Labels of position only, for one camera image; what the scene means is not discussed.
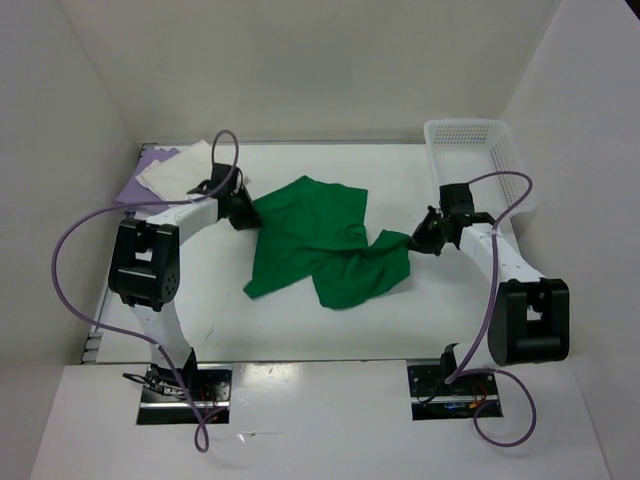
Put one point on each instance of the white plastic laundry basket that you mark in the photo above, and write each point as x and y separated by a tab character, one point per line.
460	150

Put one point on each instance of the purple t-shirt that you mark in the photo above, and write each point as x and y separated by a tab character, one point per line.
134	192

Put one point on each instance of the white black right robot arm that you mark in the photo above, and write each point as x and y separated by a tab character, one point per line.
527	318

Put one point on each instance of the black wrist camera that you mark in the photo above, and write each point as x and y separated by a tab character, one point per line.
225	180
456	203

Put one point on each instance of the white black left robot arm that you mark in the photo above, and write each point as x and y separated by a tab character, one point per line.
145	273

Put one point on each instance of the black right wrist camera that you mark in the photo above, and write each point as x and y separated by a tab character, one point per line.
456	203

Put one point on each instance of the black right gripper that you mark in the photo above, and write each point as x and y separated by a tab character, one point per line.
418	241

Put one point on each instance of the green garment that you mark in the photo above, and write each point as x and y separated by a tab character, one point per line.
317	230

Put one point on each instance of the cream white t-shirt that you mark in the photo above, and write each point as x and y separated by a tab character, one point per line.
173	178

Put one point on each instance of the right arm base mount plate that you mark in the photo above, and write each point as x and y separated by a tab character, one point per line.
432	399

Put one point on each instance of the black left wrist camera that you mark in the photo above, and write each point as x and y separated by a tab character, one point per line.
225	180

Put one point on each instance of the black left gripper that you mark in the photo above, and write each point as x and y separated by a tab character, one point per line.
250	217

